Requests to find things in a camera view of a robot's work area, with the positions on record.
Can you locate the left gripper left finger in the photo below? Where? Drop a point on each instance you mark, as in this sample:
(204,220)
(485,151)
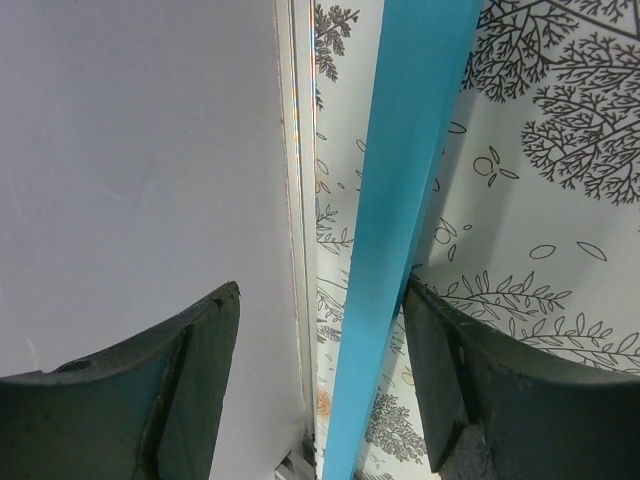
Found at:
(148,407)

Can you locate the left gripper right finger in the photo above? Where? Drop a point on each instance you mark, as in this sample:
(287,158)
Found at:
(492,407)

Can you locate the blue picture frame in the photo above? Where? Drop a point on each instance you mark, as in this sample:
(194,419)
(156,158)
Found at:
(423,50)

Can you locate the floral patterned table mat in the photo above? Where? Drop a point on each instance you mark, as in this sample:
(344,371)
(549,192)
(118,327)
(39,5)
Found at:
(533,225)

